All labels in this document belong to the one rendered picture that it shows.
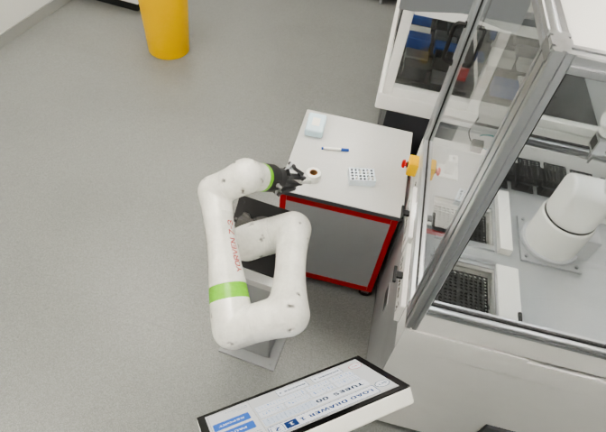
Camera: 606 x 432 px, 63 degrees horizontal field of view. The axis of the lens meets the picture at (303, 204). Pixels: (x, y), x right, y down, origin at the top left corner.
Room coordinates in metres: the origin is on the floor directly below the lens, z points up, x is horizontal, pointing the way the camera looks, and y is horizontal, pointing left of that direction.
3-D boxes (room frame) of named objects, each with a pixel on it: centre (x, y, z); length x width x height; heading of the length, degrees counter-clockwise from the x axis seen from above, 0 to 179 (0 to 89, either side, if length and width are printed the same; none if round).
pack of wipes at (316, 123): (2.00, -0.01, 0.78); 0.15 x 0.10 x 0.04; 176
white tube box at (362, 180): (1.67, -0.26, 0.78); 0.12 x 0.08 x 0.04; 98
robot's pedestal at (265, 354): (1.17, 0.14, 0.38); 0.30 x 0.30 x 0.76; 78
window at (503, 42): (1.33, -0.48, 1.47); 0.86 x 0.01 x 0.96; 173
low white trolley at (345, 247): (1.81, -0.20, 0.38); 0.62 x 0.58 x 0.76; 173
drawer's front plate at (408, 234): (1.37, -0.45, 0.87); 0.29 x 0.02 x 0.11; 173
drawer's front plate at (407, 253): (1.06, -0.42, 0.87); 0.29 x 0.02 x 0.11; 173
